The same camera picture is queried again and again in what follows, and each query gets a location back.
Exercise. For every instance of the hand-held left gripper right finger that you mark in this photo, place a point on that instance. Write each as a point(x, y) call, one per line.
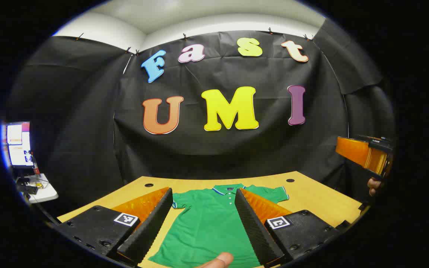
point(253, 230)

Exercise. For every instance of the computer monitor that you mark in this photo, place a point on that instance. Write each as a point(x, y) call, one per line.
point(19, 145)

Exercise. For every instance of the black keyboard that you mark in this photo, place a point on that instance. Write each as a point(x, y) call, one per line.
point(26, 186)

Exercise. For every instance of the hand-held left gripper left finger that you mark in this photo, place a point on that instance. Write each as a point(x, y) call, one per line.
point(151, 227)

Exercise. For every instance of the green T-shirt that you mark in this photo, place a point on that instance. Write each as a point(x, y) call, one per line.
point(207, 223)

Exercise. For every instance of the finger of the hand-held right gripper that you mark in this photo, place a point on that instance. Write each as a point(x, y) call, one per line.
point(352, 150)

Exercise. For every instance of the white side table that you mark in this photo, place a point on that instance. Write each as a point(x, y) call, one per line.
point(47, 191)

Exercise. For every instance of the black backdrop cloth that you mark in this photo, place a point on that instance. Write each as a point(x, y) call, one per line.
point(237, 156)

